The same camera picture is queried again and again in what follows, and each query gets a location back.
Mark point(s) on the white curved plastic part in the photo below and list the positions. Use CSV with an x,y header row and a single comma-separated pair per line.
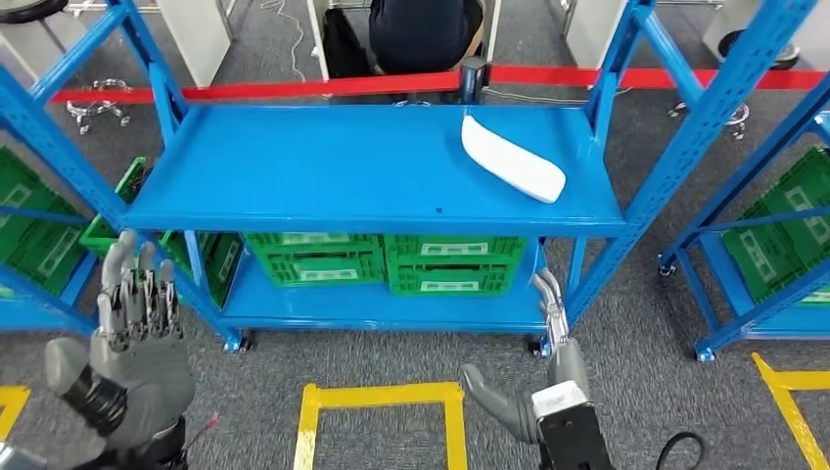
x,y
512,162

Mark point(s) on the yellow floor tape square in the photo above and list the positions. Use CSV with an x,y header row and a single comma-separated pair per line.
x,y
382,394
788,408

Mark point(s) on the person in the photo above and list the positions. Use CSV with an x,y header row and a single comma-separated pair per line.
x,y
421,36

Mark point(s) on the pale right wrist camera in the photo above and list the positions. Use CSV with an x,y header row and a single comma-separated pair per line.
x,y
574,428

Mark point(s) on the red barrier belt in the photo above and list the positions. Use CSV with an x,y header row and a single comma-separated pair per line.
x,y
259,89

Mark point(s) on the black backpack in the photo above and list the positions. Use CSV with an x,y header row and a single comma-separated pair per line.
x,y
344,48

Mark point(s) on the black barrier post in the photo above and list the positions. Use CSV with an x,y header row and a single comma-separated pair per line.
x,y
473,78

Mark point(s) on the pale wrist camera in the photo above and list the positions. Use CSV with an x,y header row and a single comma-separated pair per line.
x,y
19,459
574,428

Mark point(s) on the black seat chrome stool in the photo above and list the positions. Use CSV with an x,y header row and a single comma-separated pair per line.
x,y
97,107
412,102
788,58

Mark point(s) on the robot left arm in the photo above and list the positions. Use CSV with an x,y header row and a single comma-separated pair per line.
x,y
162,451

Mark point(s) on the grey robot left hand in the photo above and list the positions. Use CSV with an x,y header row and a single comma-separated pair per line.
x,y
146,383

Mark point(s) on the green plastic crate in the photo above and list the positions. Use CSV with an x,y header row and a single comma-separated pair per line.
x,y
454,248
311,240
32,233
451,280
784,227
324,269
217,266

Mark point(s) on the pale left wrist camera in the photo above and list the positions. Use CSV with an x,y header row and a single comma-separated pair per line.
x,y
19,459

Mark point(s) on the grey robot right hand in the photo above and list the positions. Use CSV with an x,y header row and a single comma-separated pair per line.
x,y
567,366

